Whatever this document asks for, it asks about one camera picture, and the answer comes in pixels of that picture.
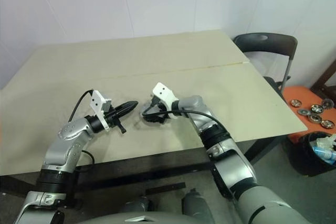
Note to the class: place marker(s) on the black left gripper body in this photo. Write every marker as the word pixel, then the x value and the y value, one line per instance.
pixel 113 119

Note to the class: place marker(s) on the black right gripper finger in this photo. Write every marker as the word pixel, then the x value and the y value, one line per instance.
pixel 151 106
pixel 155 121

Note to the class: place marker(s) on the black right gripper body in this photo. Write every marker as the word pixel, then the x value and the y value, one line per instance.
pixel 158 106

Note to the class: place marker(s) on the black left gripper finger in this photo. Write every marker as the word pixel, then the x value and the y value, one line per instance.
pixel 125 112
pixel 127 105

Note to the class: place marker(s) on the copper wound motor stator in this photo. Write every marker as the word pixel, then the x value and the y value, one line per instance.
pixel 144 107

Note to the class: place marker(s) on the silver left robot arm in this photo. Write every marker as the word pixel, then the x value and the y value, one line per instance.
pixel 63 142

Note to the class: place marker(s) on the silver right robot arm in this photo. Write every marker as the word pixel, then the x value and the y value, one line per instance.
pixel 225 161

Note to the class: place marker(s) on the small round motor part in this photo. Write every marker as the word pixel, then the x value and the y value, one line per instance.
pixel 314 118
pixel 316 108
pixel 296 102
pixel 303 112
pixel 327 123

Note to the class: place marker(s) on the flat black bar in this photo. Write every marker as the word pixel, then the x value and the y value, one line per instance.
pixel 166 188

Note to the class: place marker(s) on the dark rounded shape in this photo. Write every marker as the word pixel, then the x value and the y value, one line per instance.
pixel 195 203
pixel 139 204

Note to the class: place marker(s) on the grey robot torso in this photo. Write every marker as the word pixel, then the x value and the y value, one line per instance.
pixel 147 217

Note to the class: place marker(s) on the black folding chair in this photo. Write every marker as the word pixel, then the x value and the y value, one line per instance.
pixel 265 44

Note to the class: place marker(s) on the orange stool seat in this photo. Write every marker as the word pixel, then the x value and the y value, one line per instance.
pixel 291 93

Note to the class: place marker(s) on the black trash bin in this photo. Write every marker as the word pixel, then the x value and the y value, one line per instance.
pixel 302 161

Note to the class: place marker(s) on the crumpled white paper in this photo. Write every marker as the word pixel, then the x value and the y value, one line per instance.
pixel 325 141

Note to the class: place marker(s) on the blue plastic bottle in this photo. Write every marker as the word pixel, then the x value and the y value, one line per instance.
pixel 325 153

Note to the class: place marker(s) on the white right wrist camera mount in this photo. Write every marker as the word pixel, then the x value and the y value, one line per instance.
pixel 164 91

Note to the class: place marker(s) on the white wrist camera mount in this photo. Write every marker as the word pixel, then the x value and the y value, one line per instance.
pixel 164 91
pixel 98 103

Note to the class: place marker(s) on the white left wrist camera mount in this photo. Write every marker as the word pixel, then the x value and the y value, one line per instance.
pixel 98 103

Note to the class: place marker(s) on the black metal table frame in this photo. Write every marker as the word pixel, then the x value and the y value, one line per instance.
pixel 157 174

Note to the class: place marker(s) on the dark wooden furniture frame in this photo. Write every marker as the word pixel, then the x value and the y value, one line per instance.
pixel 325 77

